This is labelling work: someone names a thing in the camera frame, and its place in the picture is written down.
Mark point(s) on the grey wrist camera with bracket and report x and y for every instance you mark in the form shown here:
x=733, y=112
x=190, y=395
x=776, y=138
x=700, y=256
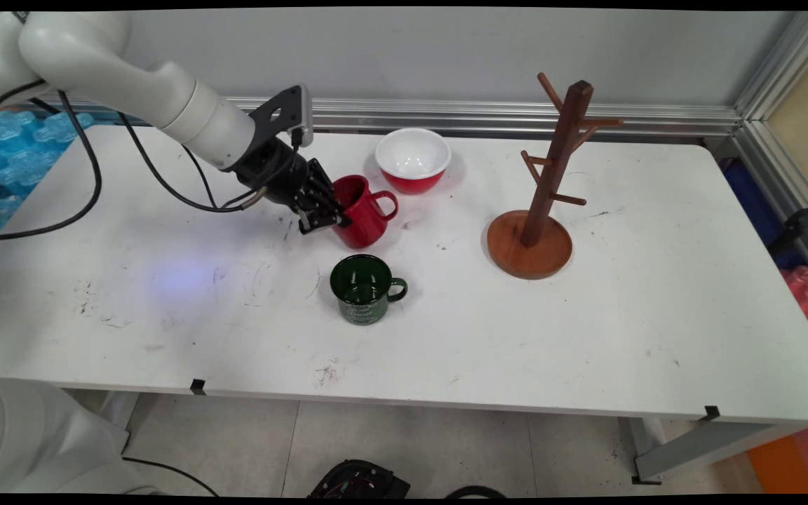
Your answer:
x=304, y=112

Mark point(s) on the black table edge clip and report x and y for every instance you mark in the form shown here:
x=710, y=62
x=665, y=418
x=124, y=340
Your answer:
x=711, y=412
x=198, y=386

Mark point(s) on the black tripod stand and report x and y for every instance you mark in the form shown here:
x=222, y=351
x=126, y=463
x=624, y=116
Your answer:
x=800, y=221

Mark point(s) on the aluminium side frame rail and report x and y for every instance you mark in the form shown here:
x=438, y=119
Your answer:
x=769, y=165

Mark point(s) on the grey metal table leg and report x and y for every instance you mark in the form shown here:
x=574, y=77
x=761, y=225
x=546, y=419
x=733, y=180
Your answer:
x=698, y=449

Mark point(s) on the aluminium corner frame post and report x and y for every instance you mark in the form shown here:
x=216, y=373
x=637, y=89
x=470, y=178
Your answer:
x=783, y=63

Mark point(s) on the brown wooden mug tree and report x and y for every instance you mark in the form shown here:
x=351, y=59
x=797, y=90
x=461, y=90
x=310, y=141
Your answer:
x=530, y=245

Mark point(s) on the blue foam sheet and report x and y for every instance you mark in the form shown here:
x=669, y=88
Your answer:
x=18, y=154

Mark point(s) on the black device on floor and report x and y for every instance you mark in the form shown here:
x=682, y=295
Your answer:
x=358, y=480

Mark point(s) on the red bowl white inside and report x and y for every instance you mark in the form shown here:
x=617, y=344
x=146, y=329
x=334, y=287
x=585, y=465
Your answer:
x=412, y=154

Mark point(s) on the aluminium back frame rail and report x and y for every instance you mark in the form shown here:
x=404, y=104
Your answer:
x=481, y=116

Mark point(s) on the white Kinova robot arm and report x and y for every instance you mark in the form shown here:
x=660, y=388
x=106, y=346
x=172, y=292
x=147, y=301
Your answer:
x=130, y=84

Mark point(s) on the white rounded machine housing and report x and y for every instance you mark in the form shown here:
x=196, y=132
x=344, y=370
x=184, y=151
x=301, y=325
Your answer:
x=32, y=442

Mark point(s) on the beige wooden board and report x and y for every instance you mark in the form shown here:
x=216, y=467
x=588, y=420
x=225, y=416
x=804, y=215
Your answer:
x=807, y=119

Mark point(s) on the red enamel mug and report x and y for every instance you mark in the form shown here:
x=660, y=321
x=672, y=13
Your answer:
x=365, y=217

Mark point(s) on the dark blue plastic crate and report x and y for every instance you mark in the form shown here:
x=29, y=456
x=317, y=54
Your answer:
x=755, y=203

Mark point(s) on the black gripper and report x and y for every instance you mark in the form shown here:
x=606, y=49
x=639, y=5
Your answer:
x=274, y=175

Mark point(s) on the green enamel mug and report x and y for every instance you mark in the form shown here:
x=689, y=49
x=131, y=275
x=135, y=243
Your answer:
x=365, y=294

